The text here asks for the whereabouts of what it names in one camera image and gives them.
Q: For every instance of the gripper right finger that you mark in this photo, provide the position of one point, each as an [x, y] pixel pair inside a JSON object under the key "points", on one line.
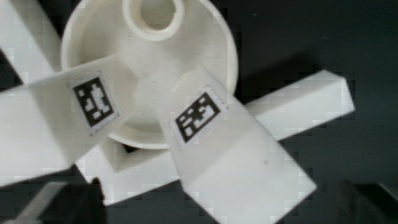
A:
{"points": [[366, 203]]}

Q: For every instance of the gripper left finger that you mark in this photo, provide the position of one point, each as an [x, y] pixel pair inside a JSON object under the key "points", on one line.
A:
{"points": [[66, 204]]}

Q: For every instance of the white stool leg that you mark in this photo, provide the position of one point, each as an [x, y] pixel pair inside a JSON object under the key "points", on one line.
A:
{"points": [[59, 115], [240, 175]]}

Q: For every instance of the white round stool seat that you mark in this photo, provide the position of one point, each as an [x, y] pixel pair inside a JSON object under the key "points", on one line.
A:
{"points": [[171, 37]]}

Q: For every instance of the white front rail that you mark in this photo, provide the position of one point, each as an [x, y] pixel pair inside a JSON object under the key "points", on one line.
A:
{"points": [[292, 110]]}

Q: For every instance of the white right rail block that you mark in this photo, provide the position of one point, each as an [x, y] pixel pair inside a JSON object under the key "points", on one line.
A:
{"points": [[29, 40]]}

